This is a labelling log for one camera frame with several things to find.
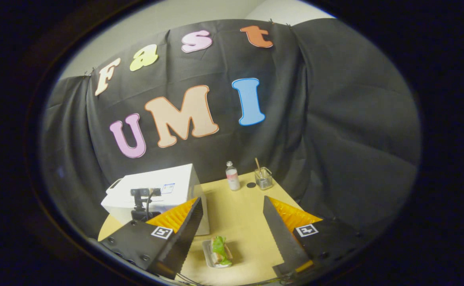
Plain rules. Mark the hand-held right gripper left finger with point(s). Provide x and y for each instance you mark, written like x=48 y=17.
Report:
x=184 y=234

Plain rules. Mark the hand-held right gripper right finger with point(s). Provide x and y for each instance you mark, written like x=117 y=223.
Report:
x=281 y=238

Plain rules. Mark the small white plastic tray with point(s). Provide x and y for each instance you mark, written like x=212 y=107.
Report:
x=207 y=254

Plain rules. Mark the lettuce sandwich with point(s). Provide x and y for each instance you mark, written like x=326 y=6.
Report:
x=220 y=250

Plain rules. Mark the white microwave oven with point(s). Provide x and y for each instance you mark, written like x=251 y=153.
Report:
x=180 y=178

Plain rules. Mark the clear glass cup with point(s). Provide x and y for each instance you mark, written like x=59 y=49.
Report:
x=264 y=180

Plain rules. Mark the small pink label bottle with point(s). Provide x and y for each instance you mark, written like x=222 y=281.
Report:
x=233 y=178

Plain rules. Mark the wooden stick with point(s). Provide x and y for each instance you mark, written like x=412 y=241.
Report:
x=258 y=165

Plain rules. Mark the black backdrop cloth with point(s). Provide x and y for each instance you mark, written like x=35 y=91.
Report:
x=335 y=119

